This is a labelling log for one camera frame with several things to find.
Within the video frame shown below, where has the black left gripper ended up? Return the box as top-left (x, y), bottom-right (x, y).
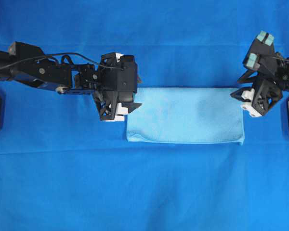
top-left (93, 52), bottom-right (142, 122)

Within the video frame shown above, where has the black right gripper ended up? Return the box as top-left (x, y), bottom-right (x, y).
top-left (230, 70), bottom-right (283, 117)

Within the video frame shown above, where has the light blue towel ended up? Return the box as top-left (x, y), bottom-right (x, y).
top-left (126, 88), bottom-right (245, 145)

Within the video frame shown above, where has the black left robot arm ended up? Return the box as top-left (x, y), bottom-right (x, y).
top-left (0, 42), bottom-right (141, 122)

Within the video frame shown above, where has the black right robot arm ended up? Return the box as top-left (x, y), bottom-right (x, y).
top-left (230, 52), bottom-right (289, 117)

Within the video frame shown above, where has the dark blue table cloth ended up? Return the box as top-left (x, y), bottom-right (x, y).
top-left (0, 0), bottom-right (289, 231)

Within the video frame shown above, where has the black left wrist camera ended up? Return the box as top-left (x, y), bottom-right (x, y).
top-left (118, 55), bottom-right (138, 103)

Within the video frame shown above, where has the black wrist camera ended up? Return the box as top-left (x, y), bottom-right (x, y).
top-left (118, 55), bottom-right (138, 103)
top-left (243, 30), bottom-right (277, 75)

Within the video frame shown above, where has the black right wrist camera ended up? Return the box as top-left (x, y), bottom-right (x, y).
top-left (243, 30), bottom-right (277, 75)

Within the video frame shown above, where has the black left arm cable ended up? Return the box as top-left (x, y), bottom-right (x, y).
top-left (0, 52), bottom-right (123, 72)

